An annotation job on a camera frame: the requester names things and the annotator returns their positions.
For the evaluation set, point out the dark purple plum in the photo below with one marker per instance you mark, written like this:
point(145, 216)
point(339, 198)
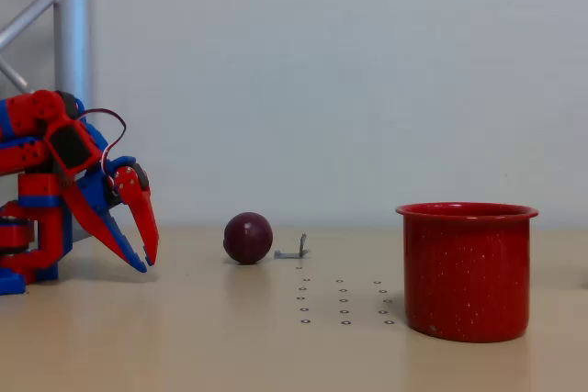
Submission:
point(248, 238)

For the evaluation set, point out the red enamel mug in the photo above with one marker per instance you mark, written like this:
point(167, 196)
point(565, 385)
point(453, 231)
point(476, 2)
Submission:
point(466, 272)

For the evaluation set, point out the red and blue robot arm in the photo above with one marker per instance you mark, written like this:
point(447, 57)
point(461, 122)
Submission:
point(40, 190)

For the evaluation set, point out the silver metal tube frame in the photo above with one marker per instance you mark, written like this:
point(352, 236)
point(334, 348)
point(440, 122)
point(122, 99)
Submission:
point(72, 20)

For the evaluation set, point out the small grey bent bracket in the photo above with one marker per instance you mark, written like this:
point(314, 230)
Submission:
point(289, 254)

